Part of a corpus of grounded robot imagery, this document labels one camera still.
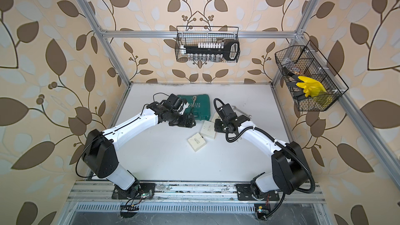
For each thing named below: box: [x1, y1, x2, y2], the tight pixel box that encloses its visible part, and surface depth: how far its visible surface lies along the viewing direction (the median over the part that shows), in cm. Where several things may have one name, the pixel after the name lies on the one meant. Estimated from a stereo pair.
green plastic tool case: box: [177, 94, 211, 121], surface depth 104 cm
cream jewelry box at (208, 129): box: [200, 120, 217, 140], surface depth 95 cm
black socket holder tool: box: [180, 40, 241, 61], surface depth 86 cm
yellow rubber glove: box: [295, 76, 328, 98], surface depth 68 cm
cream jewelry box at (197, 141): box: [187, 132, 207, 153], surface depth 90 cm
